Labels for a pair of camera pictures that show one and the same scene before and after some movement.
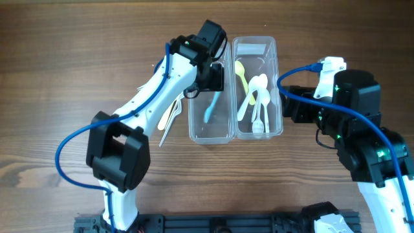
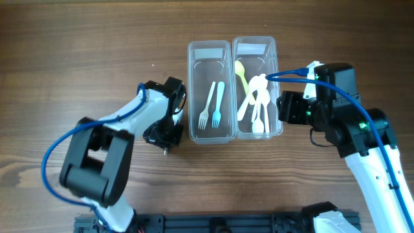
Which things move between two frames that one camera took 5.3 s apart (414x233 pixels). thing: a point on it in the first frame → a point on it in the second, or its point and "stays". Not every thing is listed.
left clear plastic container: [211, 114] stays
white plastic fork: [139, 88] → [204, 116]
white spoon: [265, 98] stays
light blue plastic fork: [207, 110] → [217, 115]
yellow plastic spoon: [240, 70] stays
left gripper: [213, 77] → [162, 137]
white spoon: [254, 84] stays
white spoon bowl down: [258, 126] stays
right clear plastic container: [256, 88] stays
